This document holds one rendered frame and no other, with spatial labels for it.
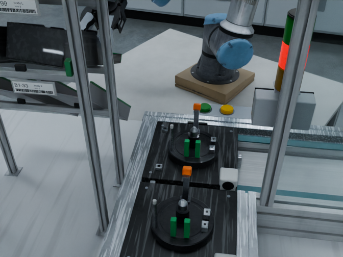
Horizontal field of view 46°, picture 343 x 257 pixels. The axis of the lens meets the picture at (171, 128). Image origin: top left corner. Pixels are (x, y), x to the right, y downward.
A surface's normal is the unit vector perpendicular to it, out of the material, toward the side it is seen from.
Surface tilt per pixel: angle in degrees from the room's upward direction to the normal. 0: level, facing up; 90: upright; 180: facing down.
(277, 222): 90
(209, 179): 0
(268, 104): 90
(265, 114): 90
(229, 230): 0
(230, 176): 0
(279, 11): 90
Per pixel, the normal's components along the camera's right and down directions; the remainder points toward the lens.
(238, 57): 0.17, 0.67
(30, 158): 0.00, -0.79
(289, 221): -0.14, 0.61
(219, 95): -0.61, 0.49
